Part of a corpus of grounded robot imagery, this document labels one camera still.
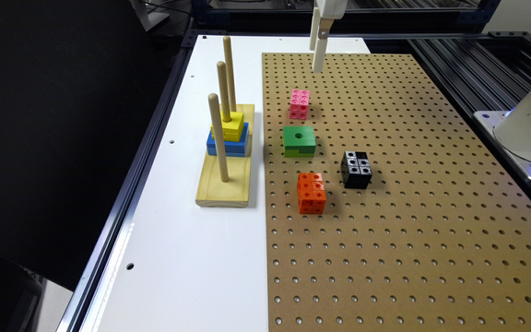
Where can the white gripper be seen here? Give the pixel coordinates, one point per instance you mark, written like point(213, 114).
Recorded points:
point(323, 11)

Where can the pink cube block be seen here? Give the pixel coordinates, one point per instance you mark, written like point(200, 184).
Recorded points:
point(299, 104)

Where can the green block with hole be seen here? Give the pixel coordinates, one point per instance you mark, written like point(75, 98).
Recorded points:
point(298, 141)

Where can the yellow square block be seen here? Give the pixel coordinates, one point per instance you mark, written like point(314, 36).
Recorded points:
point(232, 130)

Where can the black cube block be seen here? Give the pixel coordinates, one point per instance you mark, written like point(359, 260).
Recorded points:
point(355, 169)

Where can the blue square block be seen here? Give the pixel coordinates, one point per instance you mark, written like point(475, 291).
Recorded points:
point(232, 149)

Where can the orange cube block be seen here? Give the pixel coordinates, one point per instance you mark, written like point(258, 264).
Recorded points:
point(311, 193)

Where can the wooden peg stand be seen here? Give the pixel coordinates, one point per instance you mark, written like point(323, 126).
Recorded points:
point(225, 181)

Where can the brown pegboard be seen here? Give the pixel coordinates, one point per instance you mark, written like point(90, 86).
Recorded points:
point(440, 240)

